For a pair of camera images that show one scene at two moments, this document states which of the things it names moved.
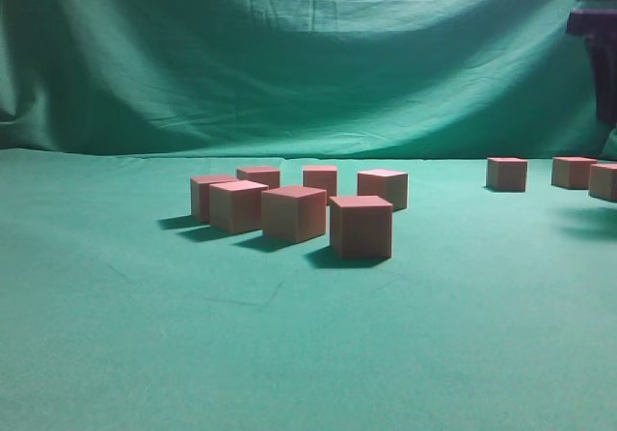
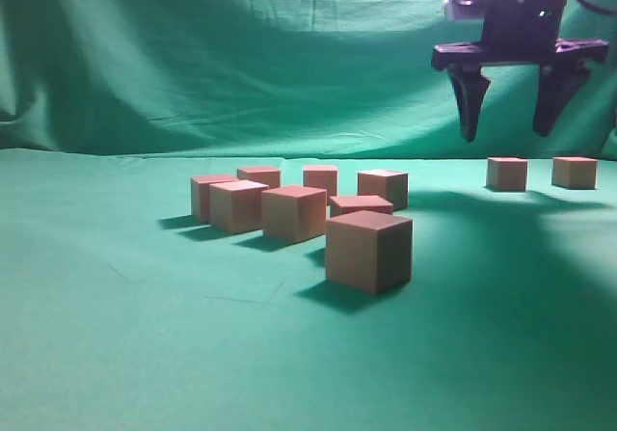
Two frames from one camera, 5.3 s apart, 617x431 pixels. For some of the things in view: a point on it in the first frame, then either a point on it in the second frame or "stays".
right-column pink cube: [603, 181] → [369, 250]
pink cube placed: [263, 175] stays
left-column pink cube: [506, 175] stays
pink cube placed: [322, 177] stays
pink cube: [200, 190] stays
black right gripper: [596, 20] → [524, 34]
